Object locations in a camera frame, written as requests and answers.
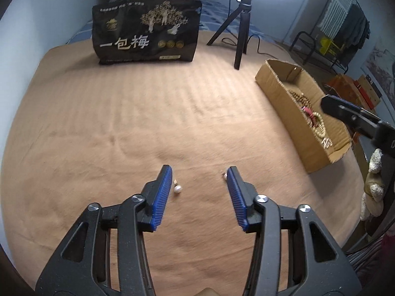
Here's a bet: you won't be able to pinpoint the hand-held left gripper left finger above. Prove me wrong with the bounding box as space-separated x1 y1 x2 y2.
35 164 173 296

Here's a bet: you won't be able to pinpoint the cardboard box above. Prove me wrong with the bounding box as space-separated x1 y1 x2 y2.
255 59 353 173

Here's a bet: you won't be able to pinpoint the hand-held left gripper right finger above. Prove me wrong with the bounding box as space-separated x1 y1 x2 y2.
226 166 361 296

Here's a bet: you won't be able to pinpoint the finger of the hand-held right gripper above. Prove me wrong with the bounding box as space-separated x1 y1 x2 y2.
321 95 386 139

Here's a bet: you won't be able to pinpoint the wooden bead necklace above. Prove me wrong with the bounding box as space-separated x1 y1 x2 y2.
288 89 312 108

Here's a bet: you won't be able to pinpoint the brown strap wristwatch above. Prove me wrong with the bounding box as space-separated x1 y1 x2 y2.
302 106 321 128

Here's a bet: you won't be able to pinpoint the black snack bag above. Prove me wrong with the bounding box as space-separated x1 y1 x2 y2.
92 0 202 65

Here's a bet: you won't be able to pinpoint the blurred beige object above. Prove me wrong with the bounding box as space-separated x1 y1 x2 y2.
193 287 219 296

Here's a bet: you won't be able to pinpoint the person's right hand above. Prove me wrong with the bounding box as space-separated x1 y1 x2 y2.
359 148 386 221

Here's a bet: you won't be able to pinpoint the white striped hanging cloth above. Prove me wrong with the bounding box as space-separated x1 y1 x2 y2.
318 0 355 37

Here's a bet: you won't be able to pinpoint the white bead bracelet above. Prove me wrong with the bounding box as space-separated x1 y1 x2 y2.
309 112 328 139

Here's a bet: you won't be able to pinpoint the dark hanging clothes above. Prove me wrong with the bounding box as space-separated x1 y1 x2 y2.
336 4 371 50

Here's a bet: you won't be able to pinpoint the black tripod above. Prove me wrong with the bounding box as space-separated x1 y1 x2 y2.
206 0 257 70

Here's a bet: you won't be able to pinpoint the wall poster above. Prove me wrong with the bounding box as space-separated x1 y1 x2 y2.
361 37 395 93

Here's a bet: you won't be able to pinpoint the ring light on tripod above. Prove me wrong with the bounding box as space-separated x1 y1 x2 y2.
222 0 278 54

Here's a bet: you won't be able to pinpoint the orange cloth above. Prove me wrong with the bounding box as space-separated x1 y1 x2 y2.
327 74 380 108

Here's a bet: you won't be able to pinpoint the black clothes rack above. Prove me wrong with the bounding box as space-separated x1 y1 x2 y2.
290 0 371 71

